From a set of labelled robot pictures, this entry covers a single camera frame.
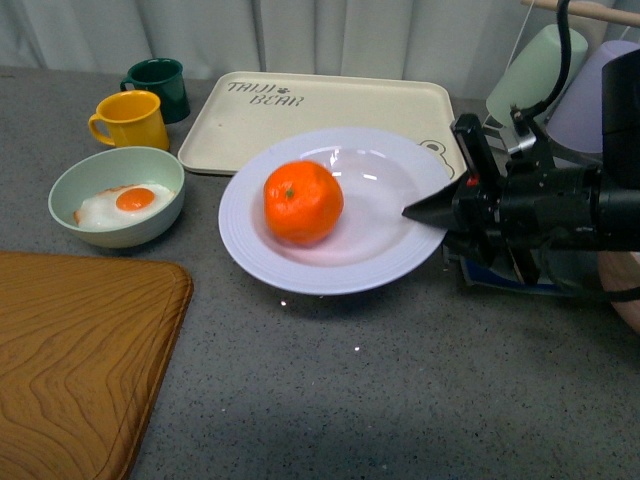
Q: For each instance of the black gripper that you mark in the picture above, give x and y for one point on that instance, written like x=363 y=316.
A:
x=533 y=208

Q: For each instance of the white round deep plate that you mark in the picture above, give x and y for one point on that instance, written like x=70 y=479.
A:
x=372 y=244

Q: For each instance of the orange mandarin fruit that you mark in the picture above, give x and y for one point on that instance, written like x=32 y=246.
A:
x=302 y=202

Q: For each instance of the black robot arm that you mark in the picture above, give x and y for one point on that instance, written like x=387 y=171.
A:
x=617 y=204

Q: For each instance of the grey blue folded cloth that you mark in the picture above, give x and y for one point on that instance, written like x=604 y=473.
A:
x=476 y=275

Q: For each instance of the green tumbler cup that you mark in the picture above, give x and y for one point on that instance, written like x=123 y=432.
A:
x=530 y=78

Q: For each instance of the purple tumbler cup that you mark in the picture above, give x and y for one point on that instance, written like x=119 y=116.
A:
x=576 y=123

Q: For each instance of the pink bowl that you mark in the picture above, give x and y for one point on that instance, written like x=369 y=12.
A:
x=620 y=271

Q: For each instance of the beige bear serving tray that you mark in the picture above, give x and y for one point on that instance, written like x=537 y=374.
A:
x=247 y=112

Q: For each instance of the dark green mug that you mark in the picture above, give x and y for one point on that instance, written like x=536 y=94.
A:
x=164 y=78

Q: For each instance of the toy fried egg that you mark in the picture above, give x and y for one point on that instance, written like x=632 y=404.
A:
x=122 y=206

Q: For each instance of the yellow mug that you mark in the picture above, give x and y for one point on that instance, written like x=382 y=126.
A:
x=130 y=118

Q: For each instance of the light green bowl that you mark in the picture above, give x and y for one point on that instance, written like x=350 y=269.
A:
x=114 y=168

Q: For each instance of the wooden cutting board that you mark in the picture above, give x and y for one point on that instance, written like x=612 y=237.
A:
x=85 y=343

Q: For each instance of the acrylic cup rack wooden handle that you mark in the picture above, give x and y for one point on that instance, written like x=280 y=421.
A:
x=588 y=21

